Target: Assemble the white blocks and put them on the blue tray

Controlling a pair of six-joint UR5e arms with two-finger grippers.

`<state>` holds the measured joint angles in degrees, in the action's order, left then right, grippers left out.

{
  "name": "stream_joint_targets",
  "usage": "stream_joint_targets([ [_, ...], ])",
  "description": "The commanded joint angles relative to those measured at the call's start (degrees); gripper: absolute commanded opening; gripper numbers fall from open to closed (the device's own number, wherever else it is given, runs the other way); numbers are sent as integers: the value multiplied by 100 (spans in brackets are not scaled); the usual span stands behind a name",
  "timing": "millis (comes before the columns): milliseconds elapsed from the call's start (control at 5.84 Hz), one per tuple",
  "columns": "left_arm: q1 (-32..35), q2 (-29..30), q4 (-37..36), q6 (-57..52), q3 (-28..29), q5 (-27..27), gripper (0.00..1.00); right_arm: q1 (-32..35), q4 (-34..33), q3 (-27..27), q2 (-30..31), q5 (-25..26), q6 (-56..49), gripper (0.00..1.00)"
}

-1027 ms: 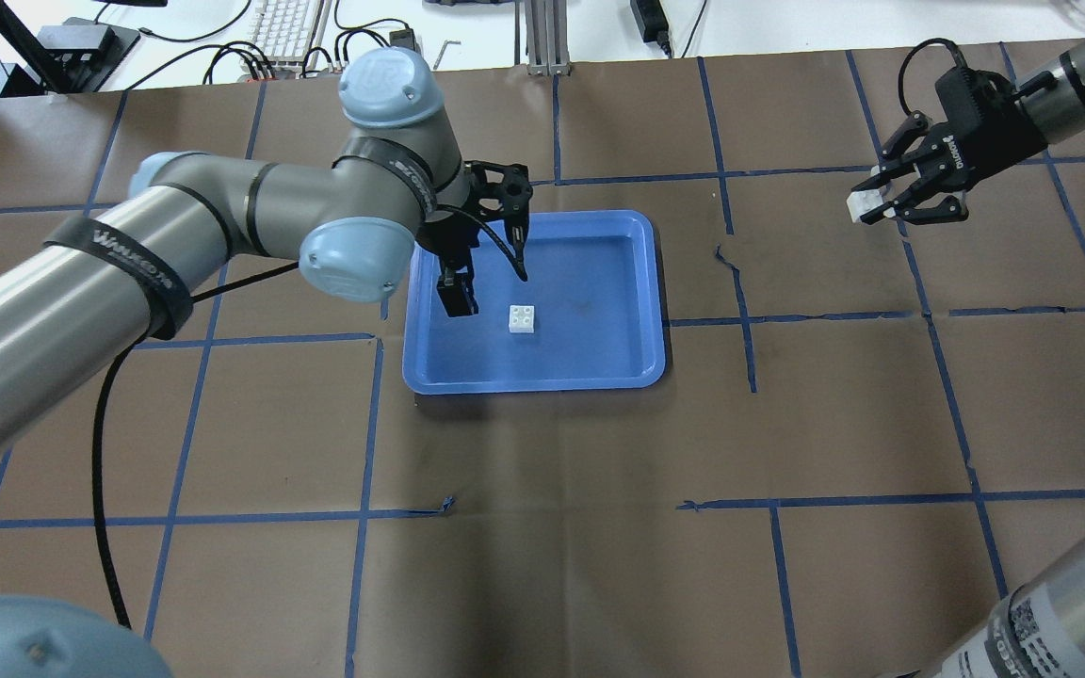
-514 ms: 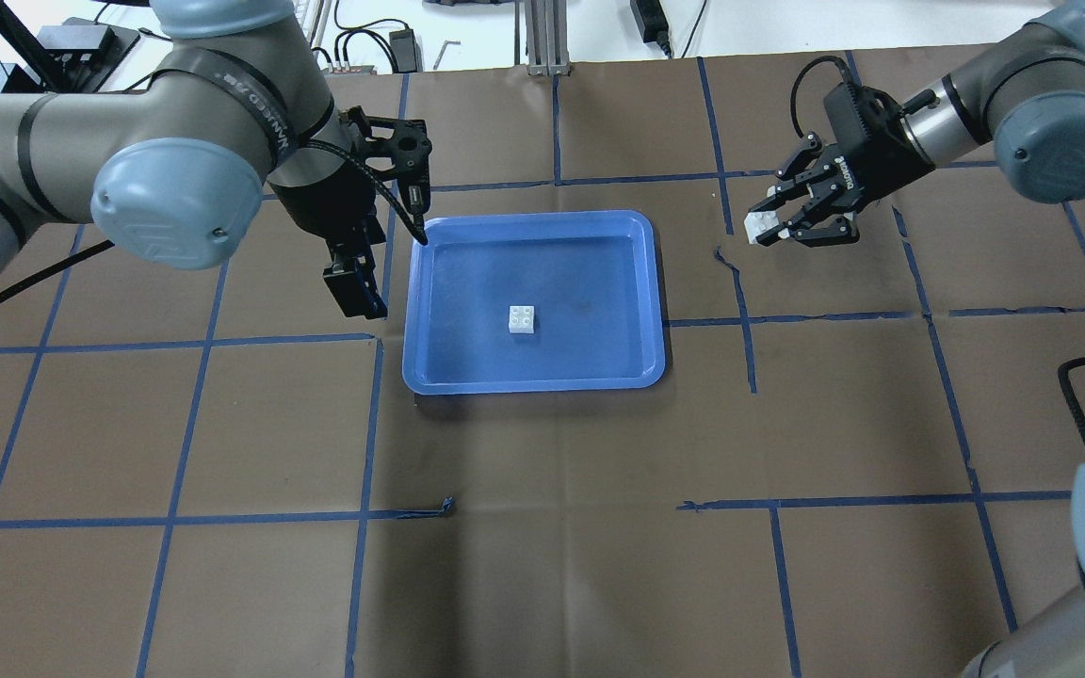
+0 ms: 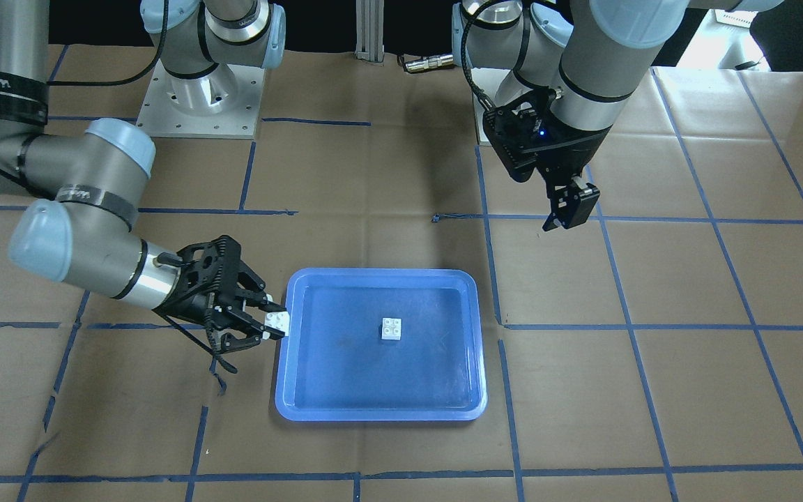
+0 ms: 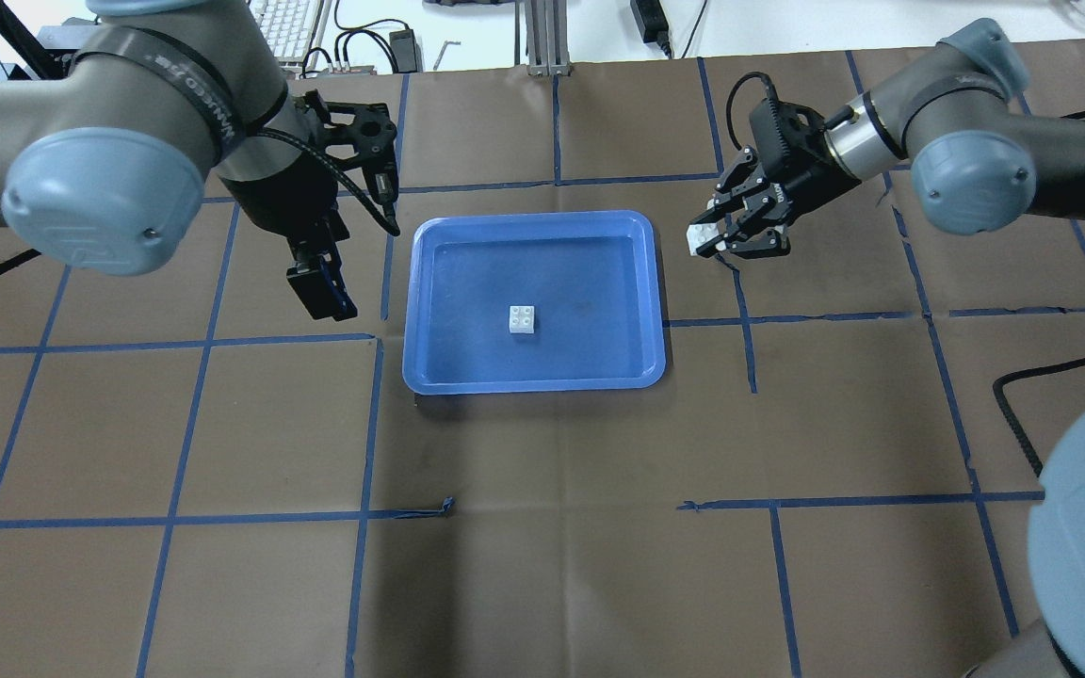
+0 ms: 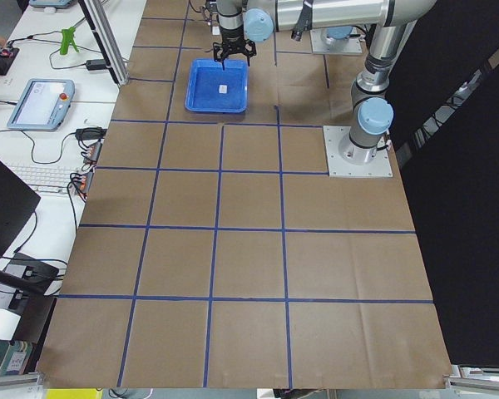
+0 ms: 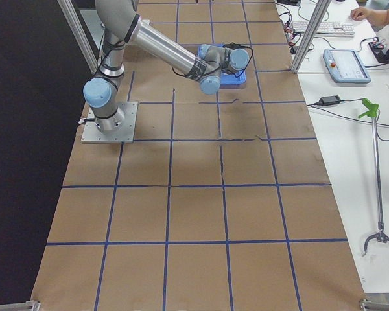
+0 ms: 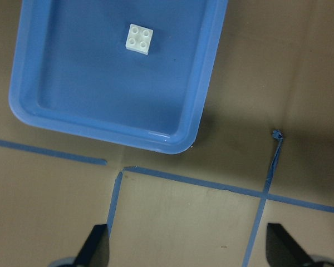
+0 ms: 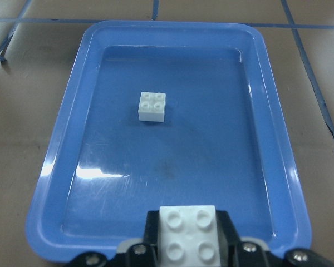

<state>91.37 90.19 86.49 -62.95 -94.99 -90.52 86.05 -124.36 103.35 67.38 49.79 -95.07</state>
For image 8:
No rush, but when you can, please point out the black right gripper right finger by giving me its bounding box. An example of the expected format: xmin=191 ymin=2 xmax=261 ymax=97
xmin=216 ymin=210 xmax=264 ymax=266

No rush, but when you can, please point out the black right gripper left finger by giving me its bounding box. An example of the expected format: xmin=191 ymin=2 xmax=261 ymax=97
xmin=125 ymin=211 xmax=160 ymax=267

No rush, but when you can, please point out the white building block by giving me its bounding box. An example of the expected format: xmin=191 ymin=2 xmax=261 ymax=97
xmin=138 ymin=92 xmax=166 ymax=122
xmin=158 ymin=205 xmax=221 ymax=266

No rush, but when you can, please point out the blue plastic tray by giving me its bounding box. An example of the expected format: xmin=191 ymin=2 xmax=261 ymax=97
xmin=26 ymin=21 xmax=312 ymax=262

